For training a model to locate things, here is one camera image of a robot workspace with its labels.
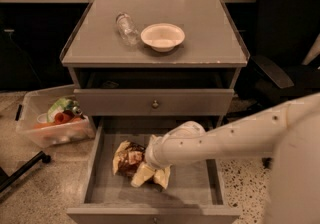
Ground closed grey upper drawer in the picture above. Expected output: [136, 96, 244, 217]
[74, 89, 233, 116]

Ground open grey middle drawer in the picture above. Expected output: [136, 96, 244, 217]
[67, 117, 241, 224]

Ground white bowl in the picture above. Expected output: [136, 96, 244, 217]
[140, 23, 185, 52]

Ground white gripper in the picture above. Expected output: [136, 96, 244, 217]
[131, 121, 206, 187]

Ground green packet in bin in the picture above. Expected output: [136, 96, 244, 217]
[47, 97, 81, 122]

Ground grey drawer cabinet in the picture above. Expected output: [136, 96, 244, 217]
[59, 0, 250, 224]

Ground clear plastic bottle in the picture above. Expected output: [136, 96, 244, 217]
[116, 12, 139, 46]

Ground orange items in bin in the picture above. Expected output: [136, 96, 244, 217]
[34, 111, 83, 129]

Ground black office chair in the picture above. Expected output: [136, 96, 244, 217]
[227, 0, 320, 119]

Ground black chair leg with caster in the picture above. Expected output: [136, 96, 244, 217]
[0, 151, 51, 193]

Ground clear plastic storage bin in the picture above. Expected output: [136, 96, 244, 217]
[16, 85, 95, 148]

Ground brown chip bag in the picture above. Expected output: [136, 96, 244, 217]
[112, 140, 172, 190]

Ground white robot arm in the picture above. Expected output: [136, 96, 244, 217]
[132, 93, 320, 224]

